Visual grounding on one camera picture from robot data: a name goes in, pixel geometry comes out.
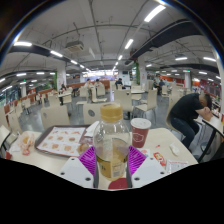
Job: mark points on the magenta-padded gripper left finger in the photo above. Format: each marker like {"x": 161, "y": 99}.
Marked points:
{"x": 75, "y": 171}

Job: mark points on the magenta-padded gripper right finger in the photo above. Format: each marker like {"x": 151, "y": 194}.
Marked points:
{"x": 148, "y": 171}

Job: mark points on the clear yellow-capped drink bottle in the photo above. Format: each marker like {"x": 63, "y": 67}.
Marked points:
{"x": 112, "y": 146}

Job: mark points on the red sauce packet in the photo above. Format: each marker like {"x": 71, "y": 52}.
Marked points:
{"x": 159, "y": 158}

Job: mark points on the colourful printed paper placemat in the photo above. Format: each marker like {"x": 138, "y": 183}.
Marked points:
{"x": 144, "y": 152}

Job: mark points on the brown food piece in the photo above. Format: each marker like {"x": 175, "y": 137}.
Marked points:
{"x": 83, "y": 148}

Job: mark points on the flat round red coaster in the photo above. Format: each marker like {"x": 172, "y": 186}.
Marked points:
{"x": 118, "y": 184}

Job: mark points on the small white tissue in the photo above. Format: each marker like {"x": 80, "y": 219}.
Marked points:
{"x": 174, "y": 149}

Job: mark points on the printed paper tray liner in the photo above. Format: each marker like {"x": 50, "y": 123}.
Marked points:
{"x": 60, "y": 140}

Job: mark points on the red paper cup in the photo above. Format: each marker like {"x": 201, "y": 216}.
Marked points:
{"x": 140, "y": 135}

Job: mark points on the crumpled white napkin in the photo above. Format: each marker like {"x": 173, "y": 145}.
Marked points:
{"x": 92, "y": 129}

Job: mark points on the dark brown food tray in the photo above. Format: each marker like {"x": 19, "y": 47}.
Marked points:
{"x": 39, "y": 141}

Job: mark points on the clear plastic food bag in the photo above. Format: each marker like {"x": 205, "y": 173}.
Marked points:
{"x": 26, "y": 143}

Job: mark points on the beige chair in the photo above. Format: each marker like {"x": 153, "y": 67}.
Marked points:
{"x": 93, "y": 113}
{"x": 55, "y": 116}

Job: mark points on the group of beige chairs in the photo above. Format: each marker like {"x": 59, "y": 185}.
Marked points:
{"x": 150, "y": 100}

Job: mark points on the person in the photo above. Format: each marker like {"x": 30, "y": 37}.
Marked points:
{"x": 186, "y": 110}
{"x": 97, "y": 82}
{"x": 87, "y": 83}
{"x": 119, "y": 82}
{"x": 156, "y": 83}

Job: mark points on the white black-edged table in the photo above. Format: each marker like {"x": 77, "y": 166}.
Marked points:
{"x": 213, "y": 124}

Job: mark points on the ceiling air conditioner unit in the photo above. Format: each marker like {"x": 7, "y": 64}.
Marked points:
{"x": 74, "y": 46}

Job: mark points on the group of ceiling lights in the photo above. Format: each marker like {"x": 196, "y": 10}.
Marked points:
{"x": 155, "y": 13}

